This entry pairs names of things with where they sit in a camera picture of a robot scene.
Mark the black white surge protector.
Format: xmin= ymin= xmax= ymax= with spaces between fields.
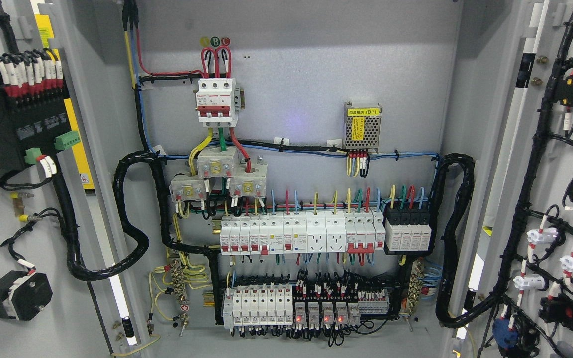
xmin=384 ymin=207 xmax=434 ymax=256

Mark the white current transformer left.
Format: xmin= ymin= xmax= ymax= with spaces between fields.
xmin=169 ymin=175 xmax=208 ymax=202

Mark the white lower breaker row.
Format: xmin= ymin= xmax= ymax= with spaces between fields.
xmin=222 ymin=283 xmax=295 ymax=329

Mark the white current transformer right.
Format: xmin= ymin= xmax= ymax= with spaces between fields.
xmin=229 ymin=164 xmax=268 ymax=199

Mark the white breaker and socket row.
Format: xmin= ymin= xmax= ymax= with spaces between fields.
xmin=220 ymin=209 xmax=385 ymax=255

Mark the black right cable conduit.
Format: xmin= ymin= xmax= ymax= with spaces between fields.
xmin=431 ymin=153 xmax=491 ymax=329

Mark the metal mesh power supply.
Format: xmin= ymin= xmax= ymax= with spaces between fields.
xmin=343 ymin=102 xmax=382 ymax=151

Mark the black cable conduit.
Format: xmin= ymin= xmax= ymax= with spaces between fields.
xmin=50 ymin=151 xmax=222 ymax=326
xmin=431 ymin=153 xmax=491 ymax=329

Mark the black left cable conduit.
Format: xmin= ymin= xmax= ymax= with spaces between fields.
xmin=50 ymin=151 xmax=222 ymax=326

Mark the white current transformer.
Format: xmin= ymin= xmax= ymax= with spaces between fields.
xmin=229 ymin=164 xmax=268 ymax=199
xmin=169 ymin=175 xmax=208 ymax=202
xmin=197 ymin=146 xmax=239 ymax=179

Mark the red white main breaker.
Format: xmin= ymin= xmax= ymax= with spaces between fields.
xmin=195 ymin=78 xmax=241 ymax=128

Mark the white current transformer upper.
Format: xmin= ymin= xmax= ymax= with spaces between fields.
xmin=197 ymin=146 xmax=239 ymax=179

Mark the relay row with red leds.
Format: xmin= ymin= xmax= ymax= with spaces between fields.
xmin=293 ymin=289 xmax=391 ymax=331

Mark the grey cabinet door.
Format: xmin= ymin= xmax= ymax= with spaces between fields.
xmin=0 ymin=0 xmax=153 ymax=358
xmin=436 ymin=0 xmax=573 ymax=358

